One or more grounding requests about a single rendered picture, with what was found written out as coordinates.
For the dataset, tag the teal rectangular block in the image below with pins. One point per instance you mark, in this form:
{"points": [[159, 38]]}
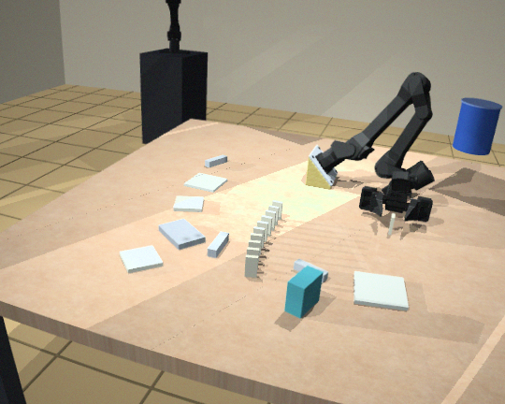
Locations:
{"points": [[303, 291]]}

